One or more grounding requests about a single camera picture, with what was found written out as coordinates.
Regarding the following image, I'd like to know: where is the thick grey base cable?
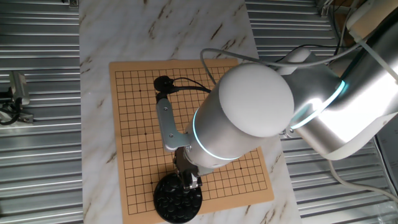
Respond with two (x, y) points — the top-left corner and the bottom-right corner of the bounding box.
(326, 158), (398, 203)

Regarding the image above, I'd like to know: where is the silver depth camera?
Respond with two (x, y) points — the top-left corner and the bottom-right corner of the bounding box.
(8, 70), (31, 107)

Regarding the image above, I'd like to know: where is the black round stone bowl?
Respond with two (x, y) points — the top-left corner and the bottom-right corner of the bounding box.
(152, 172), (203, 224)

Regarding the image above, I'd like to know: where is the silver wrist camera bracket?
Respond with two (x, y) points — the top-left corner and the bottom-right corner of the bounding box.
(155, 96), (192, 153)

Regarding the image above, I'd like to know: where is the thick black camera cable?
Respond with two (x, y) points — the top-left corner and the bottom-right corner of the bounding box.
(167, 44), (348, 94)

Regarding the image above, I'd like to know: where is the pile of black go stones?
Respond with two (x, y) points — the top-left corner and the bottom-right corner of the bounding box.
(155, 174), (201, 220)

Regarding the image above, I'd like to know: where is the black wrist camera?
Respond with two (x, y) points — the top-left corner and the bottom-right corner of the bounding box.
(153, 75), (175, 102)

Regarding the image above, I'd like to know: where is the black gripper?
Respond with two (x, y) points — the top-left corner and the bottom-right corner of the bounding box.
(173, 147), (203, 190)

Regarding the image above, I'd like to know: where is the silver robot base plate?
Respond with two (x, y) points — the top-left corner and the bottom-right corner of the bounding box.
(279, 126), (296, 140)

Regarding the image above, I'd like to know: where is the black depth camera cable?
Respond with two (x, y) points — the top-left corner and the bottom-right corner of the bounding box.
(0, 91), (22, 126)

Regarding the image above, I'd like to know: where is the tan go board mat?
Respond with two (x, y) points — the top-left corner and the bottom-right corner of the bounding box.
(108, 58), (275, 224)

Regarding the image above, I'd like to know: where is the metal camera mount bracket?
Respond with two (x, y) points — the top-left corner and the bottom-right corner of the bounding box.
(0, 110), (35, 126)

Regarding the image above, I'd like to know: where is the thin black cable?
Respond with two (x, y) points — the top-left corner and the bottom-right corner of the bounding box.
(172, 77), (208, 91)

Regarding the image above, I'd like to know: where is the grey printed board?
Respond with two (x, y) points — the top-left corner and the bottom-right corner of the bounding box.
(374, 124), (398, 190)

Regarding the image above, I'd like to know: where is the white zip tie strap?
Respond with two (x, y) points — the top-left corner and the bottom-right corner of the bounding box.
(349, 29), (398, 83)

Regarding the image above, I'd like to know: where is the white marble pattern sheet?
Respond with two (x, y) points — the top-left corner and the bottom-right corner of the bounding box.
(78, 0), (303, 224)

